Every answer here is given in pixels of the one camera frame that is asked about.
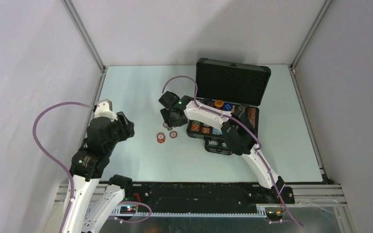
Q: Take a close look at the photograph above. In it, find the orange round button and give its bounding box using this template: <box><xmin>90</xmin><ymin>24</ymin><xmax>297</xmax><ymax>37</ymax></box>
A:
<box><xmin>214</xmin><ymin>100</ymin><xmax>225</xmax><ymax>108</ymax></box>

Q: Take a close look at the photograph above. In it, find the blue round dealer button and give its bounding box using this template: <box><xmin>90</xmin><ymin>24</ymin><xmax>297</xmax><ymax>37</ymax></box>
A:
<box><xmin>222</xmin><ymin>102</ymin><xmax>234</xmax><ymax>112</ymax></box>

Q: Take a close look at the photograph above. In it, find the black poker set case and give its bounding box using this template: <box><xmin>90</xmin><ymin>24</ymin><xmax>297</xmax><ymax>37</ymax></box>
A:
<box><xmin>186</xmin><ymin>58</ymin><xmax>272</xmax><ymax>156</ymax></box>

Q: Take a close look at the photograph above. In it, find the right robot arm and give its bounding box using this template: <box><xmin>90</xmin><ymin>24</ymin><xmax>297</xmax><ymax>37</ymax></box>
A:
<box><xmin>158</xmin><ymin>91</ymin><xmax>285</xmax><ymax>203</ymax></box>

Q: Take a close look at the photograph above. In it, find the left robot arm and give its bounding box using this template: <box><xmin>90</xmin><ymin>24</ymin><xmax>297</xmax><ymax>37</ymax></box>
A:
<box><xmin>60</xmin><ymin>112</ymin><xmax>135</xmax><ymax>233</ymax></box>

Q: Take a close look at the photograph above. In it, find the green chip stack row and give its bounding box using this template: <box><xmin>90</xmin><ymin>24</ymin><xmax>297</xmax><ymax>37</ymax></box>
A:
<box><xmin>190</xmin><ymin>121</ymin><xmax>201</xmax><ymax>132</ymax></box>

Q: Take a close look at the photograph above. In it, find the purple chip stack row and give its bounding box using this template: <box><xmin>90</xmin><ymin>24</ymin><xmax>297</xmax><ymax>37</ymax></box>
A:
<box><xmin>201</xmin><ymin>126</ymin><xmax>211</xmax><ymax>134</ymax></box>

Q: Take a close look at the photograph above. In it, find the blue card deck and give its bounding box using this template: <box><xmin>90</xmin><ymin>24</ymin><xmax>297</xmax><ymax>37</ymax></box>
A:
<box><xmin>212</xmin><ymin>128</ymin><xmax>222</xmax><ymax>135</ymax></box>

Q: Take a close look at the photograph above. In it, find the dark orange chip stack row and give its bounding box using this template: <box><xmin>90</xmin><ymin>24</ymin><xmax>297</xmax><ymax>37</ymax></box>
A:
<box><xmin>247</xmin><ymin>107</ymin><xmax>256</xmax><ymax>128</ymax></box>

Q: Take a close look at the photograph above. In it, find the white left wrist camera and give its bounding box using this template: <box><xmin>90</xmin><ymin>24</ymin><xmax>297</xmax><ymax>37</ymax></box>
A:
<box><xmin>94</xmin><ymin>99</ymin><xmax>118</xmax><ymax>121</ymax></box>

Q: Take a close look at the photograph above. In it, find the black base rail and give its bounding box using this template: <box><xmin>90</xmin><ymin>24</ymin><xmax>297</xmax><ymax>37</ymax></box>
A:
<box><xmin>124</xmin><ymin>182</ymin><xmax>295</xmax><ymax>214</ymax></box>

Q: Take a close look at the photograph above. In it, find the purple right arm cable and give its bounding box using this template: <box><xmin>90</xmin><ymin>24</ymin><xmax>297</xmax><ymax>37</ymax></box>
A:
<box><xmin>162</xmin><ymin>76</ymin><xmax>304</xmax><ymax>228</ymax></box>

